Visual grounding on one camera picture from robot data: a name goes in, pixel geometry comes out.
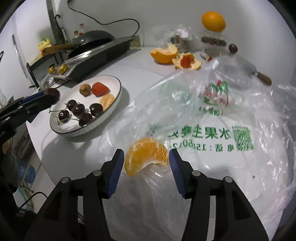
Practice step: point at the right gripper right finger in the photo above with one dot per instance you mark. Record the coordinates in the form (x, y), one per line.
(189, 182)

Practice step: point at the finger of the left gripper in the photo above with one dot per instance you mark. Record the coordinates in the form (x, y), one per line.
(38, 98)

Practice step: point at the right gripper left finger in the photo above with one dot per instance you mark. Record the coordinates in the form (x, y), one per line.
(103, 182)

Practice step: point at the dark cherry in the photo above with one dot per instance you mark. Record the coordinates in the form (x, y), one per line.
(63, 116)
(85, 118)
(78, 109)
(71, 104)
(96, 109)

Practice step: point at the dark cherry top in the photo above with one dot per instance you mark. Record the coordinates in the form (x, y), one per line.
(71, 104)

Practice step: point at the red strawberry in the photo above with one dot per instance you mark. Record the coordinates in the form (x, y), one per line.
(99, 89)
(85, 90)

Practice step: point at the orange segment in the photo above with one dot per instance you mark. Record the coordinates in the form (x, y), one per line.
(107, 101)
(143, 153)

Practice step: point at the white plate dark rim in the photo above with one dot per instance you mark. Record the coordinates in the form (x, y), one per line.
(71, 128)

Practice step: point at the black induction cooker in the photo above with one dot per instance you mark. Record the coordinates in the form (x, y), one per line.
(76, 68)

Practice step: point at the yellow container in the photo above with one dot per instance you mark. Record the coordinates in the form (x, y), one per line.
(44, 43)

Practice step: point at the clear printed plastic bag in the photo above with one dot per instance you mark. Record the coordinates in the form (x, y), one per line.
(221, 120)

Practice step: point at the black wok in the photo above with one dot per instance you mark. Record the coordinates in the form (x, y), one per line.
(83, 43)

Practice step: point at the orange peel piece right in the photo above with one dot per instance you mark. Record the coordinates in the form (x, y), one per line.
(186, 61)

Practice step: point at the metal pot lid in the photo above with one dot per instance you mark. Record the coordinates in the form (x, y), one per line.
(242, 62)

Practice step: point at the orange peel half left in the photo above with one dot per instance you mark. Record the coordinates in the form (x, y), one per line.
(165, 56)

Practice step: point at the crumpled small plastic wrap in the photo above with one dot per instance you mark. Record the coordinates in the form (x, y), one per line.
(182, 37)

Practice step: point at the whole orange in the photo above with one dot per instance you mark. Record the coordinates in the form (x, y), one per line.
(213, 21)

